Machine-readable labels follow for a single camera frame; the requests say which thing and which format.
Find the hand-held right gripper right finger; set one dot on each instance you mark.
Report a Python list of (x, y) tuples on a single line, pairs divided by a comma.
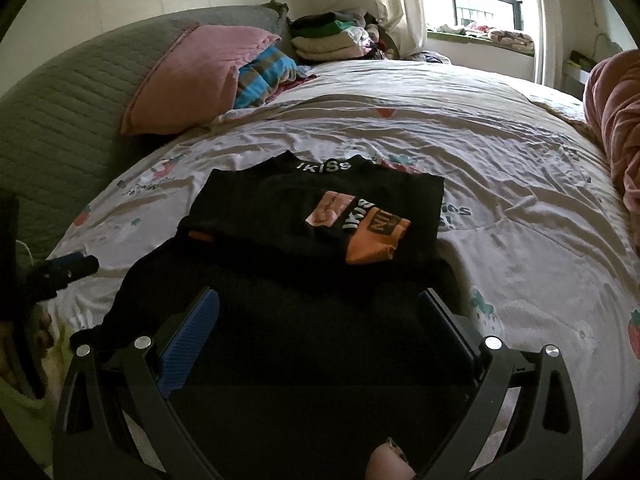
[(450, 330)]

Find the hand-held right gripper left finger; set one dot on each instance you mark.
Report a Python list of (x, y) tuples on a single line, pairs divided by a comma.
[(197, 325)]

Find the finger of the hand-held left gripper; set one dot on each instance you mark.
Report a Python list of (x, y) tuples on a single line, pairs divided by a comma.
[(65, 274)]

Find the black sweater with orange cuffs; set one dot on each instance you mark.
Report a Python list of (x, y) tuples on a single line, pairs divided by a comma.
[(280, 200)]

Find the heap of loose clothes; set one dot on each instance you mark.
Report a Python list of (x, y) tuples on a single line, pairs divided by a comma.
[(382, 40)]

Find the pile of folded clothes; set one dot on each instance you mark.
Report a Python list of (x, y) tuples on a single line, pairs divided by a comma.
[(325, 35)]

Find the person's left hand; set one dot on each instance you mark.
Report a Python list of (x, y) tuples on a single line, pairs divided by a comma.
[(45, 330)]

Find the person's right hand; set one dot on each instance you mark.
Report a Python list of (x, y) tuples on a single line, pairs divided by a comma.
[(387, 462)]

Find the light green garment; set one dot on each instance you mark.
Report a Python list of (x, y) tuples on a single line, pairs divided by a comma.
[(22, 420)]

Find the green quilted headboard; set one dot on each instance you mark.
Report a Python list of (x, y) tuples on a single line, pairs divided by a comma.
[(60, 110)]

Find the printed white bedsheet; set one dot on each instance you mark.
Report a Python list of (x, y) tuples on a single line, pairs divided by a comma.
[(500, 160)]

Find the pink pillow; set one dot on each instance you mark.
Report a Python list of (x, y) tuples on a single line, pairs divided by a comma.
[(200, 75)]

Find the blue striped cloth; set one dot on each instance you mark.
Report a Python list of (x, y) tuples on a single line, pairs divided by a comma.
[(267, 77)]

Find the pink blanket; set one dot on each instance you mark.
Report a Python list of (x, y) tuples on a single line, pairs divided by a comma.
[(615, 125)]

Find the maroon cloth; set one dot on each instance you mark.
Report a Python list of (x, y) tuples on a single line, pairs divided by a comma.
[(302, 79)]

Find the white small table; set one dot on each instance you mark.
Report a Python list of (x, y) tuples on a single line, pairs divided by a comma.
[(577, 72)]

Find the floral cloth heap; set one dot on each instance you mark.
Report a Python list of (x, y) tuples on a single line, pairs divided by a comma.
[(500, 37)]

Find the white heart-shaped chair back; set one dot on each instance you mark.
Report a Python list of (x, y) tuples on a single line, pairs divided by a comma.
[(607, 47)]

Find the cream curtain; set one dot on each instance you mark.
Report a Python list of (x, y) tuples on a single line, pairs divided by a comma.
[(544, 20), (400, 5)]

